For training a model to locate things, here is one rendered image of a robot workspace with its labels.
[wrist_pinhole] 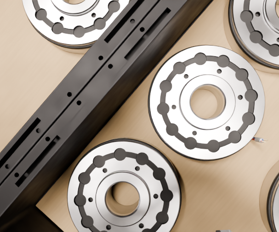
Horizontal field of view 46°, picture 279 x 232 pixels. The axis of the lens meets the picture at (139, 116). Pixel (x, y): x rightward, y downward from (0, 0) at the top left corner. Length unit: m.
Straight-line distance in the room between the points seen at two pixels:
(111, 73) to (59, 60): 0.12
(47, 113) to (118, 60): 0.06
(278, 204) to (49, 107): 0.21
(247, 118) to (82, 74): 0.15
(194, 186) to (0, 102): 0.21
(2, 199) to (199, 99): 0.19
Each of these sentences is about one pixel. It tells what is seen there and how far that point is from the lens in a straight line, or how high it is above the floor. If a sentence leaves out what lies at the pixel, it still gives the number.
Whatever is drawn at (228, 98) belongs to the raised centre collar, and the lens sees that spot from 0.29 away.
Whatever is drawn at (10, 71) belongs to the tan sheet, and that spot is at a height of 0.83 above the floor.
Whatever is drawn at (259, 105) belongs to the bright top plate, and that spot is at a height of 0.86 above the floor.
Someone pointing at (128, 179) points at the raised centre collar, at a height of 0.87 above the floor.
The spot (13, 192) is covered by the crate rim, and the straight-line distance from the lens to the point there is 0.25.
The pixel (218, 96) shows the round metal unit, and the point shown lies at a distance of 0.32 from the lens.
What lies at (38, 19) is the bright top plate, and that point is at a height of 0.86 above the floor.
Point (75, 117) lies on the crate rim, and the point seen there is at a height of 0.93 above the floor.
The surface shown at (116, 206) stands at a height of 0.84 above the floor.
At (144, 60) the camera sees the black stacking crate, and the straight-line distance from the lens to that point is 0.26.
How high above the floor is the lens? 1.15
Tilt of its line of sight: 86 degrees down
